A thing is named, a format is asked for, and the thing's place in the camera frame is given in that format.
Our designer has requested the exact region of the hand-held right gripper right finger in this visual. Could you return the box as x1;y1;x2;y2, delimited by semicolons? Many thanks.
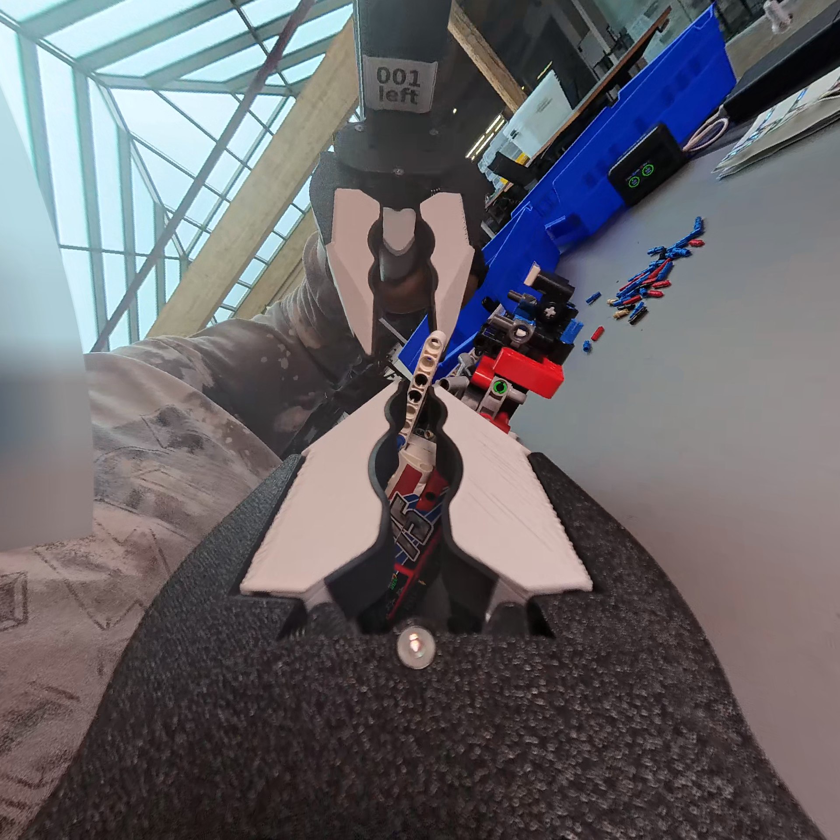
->
430;386;595;632

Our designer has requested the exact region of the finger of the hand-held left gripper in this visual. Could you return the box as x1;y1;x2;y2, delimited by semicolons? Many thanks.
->
419;190;476;332
326;188;383;358

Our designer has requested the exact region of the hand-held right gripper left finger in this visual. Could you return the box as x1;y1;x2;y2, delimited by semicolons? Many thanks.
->
240;382;403;634

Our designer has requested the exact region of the white brick beam with holes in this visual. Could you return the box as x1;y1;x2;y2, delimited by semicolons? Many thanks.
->
402;330;449;439

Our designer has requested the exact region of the toy brick race car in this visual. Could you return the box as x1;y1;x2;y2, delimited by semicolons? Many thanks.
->
289;261;581;634

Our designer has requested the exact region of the pile of small brick pins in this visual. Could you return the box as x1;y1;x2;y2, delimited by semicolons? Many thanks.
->
581;215;708;355

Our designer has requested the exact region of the person's left forearm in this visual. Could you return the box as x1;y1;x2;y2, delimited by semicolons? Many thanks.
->
85;233;395;460

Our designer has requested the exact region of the grey desk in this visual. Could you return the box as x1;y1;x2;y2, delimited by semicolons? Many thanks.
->
512;98;840;834

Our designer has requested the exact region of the open blue plastic bin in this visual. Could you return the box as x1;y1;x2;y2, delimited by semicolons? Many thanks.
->
394;197;567;382

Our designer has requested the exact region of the person's torso in grey sweatshirt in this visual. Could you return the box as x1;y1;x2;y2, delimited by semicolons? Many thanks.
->
0;394;290;840

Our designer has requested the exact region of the black power bank with display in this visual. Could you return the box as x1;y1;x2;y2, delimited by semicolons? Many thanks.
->
607;123;685;206

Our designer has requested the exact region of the long blue plastic bin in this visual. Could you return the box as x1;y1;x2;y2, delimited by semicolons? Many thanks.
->
518;3;737;250

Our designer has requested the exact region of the stack of paper booklets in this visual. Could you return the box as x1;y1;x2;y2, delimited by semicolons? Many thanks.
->
712;85;840;179

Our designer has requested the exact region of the black flat box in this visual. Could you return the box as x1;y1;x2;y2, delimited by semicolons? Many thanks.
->
722;36;840;126

